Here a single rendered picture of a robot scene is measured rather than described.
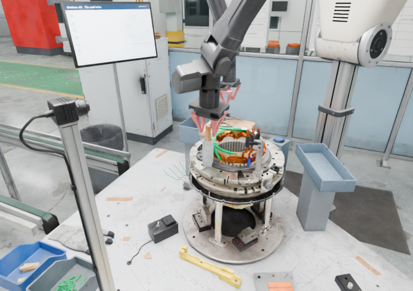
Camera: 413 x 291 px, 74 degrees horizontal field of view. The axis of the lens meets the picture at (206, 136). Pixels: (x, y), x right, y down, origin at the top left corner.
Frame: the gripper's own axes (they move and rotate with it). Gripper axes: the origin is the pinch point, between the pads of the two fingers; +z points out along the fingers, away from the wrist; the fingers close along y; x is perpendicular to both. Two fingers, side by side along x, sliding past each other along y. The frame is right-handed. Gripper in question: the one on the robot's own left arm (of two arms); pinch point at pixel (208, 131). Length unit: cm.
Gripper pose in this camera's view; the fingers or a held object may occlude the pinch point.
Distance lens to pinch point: 81.6
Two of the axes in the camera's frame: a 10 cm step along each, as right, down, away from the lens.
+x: 4.7, -4.7, 7.5
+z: -0.2, 8.4, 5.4
